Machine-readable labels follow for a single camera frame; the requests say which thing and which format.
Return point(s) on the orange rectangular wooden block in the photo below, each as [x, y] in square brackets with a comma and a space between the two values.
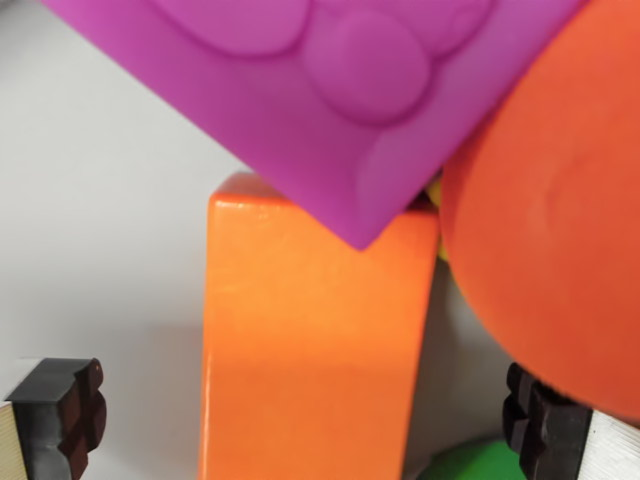
[310, 360]

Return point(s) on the orange foam ball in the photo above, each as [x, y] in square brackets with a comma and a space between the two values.
[560, 225]

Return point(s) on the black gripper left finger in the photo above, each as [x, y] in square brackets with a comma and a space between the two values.
[55, 425]

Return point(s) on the green rounded block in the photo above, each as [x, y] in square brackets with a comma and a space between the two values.
[470, 462]

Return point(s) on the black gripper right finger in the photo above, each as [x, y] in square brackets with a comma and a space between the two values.
[555, 440]

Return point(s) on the magenta embossed soft cube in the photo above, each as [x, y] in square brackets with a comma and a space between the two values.
[310, 100]

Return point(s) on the small yellow green toy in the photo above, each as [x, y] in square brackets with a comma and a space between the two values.
[434, 192]

